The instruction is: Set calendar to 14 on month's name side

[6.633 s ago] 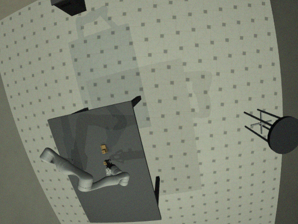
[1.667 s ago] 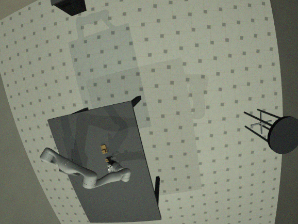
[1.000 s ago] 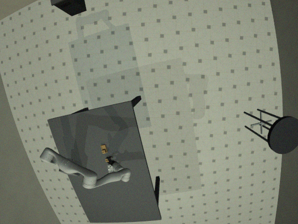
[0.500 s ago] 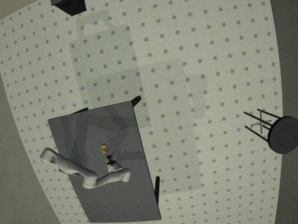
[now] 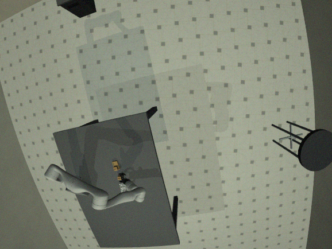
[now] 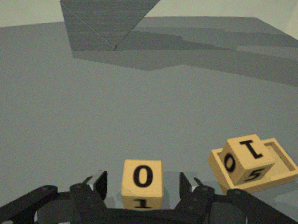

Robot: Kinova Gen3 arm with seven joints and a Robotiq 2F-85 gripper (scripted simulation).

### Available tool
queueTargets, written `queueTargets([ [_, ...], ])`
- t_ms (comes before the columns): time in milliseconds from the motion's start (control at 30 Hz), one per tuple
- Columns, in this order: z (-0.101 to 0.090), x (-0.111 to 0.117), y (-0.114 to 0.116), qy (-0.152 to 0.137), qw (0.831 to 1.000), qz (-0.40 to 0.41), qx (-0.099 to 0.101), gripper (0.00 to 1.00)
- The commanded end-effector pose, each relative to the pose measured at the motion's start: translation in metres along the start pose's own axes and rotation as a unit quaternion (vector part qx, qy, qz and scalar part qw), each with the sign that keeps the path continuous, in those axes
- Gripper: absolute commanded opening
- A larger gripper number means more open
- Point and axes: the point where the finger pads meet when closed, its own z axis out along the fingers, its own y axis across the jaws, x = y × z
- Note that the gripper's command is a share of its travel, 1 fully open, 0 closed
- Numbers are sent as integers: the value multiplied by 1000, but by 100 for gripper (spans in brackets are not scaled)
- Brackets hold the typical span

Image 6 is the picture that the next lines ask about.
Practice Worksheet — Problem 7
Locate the tan cube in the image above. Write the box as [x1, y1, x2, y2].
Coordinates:
[219, 134, 276, 186]
[121, 159, 164, 210]

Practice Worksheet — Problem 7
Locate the tan rectangular tray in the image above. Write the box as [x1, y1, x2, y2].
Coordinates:
[208, 138, 298, 195]

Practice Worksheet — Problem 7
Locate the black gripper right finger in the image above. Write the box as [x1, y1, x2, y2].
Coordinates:
[163, 172, 298, 224]

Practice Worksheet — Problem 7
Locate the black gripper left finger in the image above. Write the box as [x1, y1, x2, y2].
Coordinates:
[0, 171, 116, 224]

